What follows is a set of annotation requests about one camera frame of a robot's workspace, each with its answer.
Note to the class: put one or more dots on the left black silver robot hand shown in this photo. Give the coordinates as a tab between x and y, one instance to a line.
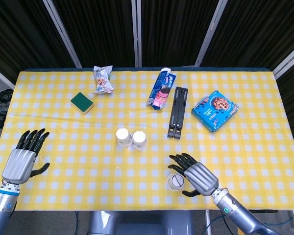
18	164

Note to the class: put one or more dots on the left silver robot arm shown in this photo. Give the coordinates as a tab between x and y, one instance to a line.
2	208

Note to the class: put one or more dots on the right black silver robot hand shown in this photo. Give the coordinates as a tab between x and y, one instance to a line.
201	177

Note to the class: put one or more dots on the black folding stand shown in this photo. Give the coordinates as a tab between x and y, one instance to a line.
177	112

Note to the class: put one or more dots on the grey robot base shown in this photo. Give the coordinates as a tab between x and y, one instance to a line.
139	224

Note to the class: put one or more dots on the white partition post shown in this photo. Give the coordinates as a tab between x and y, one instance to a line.
63	34
1	76
136	34
210	34
289	58

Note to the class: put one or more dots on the blue chocolate chip cookie box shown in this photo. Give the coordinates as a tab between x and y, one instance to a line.
214	111

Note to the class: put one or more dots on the white snack bag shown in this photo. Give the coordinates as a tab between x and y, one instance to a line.
103	80

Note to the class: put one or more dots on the green yellow sponge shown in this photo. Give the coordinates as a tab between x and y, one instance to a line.
82	102

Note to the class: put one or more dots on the yellow white checkered tablecloth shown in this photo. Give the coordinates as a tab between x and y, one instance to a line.
112	176

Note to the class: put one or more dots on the blue pink cookie carton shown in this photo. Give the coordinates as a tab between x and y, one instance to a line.
161	90

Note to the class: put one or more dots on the white table leg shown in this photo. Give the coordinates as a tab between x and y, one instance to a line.
208	222

